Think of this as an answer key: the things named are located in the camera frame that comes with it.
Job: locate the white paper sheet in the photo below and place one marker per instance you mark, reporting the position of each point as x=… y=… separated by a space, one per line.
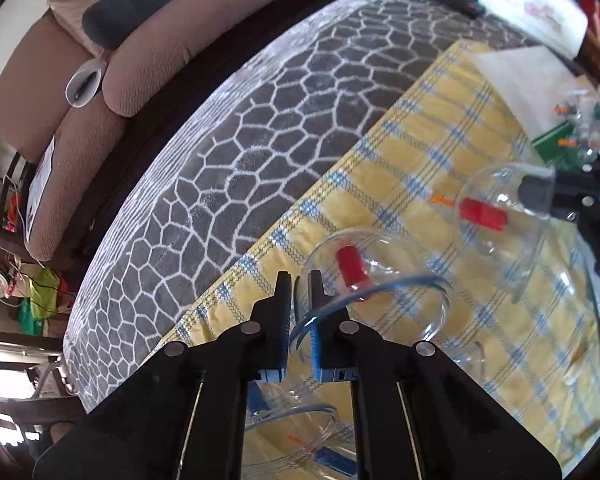
x=37 y=187

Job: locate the dark blue cushion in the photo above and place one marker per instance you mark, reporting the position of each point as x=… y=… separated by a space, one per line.
x=109 y=22

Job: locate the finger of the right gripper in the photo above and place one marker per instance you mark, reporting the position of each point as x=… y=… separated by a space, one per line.
x=565 y=195

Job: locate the yellow plaid cloth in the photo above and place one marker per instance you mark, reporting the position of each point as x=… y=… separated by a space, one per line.
x=542 y=351

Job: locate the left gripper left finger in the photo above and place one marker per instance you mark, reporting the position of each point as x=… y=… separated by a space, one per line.
x=182 y=414

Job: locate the grey pebble pattern mat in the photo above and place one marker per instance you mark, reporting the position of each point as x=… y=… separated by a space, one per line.
x=254 y=147

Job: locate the brown sofa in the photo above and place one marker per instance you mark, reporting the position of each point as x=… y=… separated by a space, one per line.
x=161 y=73

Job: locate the large clear cup red valve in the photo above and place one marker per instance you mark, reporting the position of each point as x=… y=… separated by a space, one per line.
x=290 y=433

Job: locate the green bag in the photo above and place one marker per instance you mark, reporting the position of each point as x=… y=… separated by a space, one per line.
x=39 y=301

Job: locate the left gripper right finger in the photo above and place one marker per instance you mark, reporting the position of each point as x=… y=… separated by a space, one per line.
x=417 y=414

